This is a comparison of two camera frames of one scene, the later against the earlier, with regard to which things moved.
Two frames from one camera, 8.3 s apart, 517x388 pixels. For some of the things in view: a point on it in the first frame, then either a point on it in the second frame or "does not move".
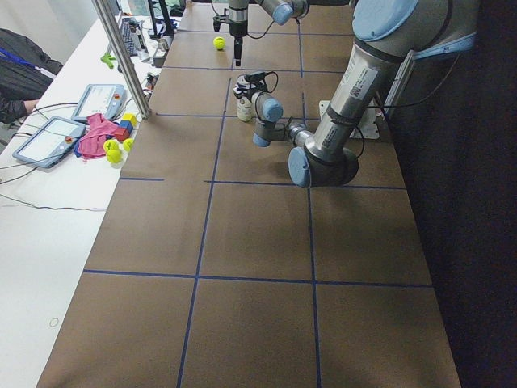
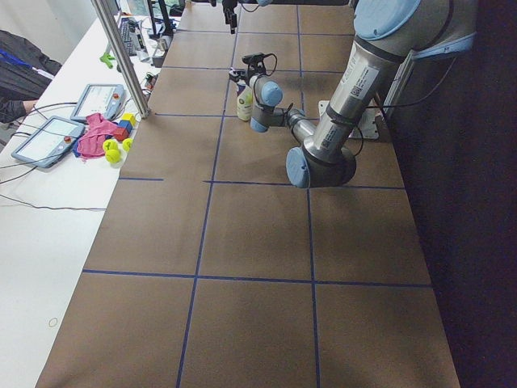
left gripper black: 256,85 -> 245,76
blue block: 127,124 does not move
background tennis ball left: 111,145 does not move
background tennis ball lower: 128,144 does not move
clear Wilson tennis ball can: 245,110 does not move
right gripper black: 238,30 -> 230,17
